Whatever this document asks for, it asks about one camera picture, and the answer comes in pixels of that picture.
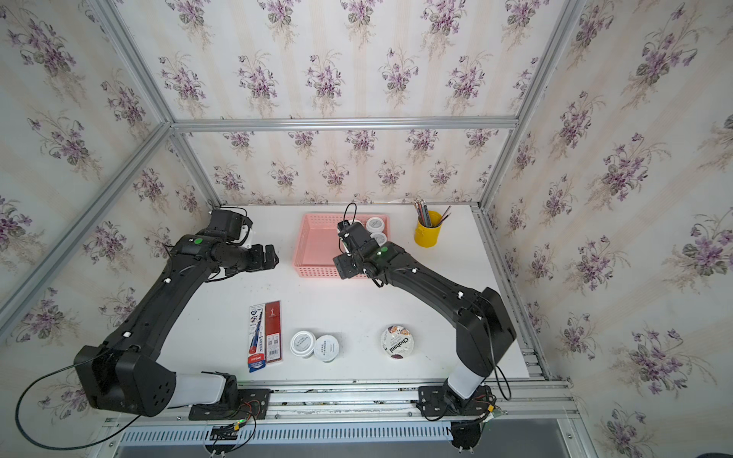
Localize yogurt bottle back row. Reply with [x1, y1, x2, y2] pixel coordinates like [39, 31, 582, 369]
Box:
[370, 232, 387, 246]
[366, 217, 386, 233]

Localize yogurt bottle front row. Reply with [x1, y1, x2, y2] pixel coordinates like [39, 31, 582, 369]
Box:
[313, 335, 340, 363]
[289, 330, 317, 359]

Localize yogurt bottle row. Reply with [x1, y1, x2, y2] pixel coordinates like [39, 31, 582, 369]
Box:
[366, 217, 386, 233]
[370, 232, 387, 246]
[289, 330, 317, 359]
[313, 335, 340, 363]

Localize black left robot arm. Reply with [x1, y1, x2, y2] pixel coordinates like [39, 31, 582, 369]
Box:
[74, 235, 279, 417]

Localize pencils in cup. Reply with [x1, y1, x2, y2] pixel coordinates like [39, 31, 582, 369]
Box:
[413, 200, 452, 228]

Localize red pencil box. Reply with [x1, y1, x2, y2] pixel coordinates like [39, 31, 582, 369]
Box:
[265, 302, 283, 364]

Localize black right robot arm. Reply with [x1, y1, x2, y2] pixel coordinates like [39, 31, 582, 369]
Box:
[333, 242, 517, 400]

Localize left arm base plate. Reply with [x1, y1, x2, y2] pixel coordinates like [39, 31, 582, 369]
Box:
[188, 372, 272, 421]

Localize wide Chobani yogurt cup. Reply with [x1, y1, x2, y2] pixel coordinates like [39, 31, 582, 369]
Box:
[381, 324, 414, 360]

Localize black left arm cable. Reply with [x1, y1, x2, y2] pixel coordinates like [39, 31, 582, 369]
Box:
[14, 360, 141, 452]

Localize yellow pencil cup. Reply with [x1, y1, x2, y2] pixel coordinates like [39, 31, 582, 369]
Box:
[414, 210, 442, 248]

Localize pink plastic basket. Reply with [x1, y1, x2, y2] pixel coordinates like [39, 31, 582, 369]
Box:
[293, 213, 391, 280]

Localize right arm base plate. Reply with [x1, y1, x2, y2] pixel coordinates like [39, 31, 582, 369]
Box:
[416, 385, 496, 421]

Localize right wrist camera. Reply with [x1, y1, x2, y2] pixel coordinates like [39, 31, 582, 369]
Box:
[337, 221, 380, 256]

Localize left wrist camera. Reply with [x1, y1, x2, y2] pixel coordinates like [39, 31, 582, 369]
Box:
[203, 209, 253, 246]

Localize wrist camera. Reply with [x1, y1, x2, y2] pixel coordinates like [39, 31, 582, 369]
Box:
[337, 221, 380, 256]
[203, 209, 253, 246]

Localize aluminium mounting rail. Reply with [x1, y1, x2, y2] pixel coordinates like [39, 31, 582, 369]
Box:
[102, 379, 580, 427]

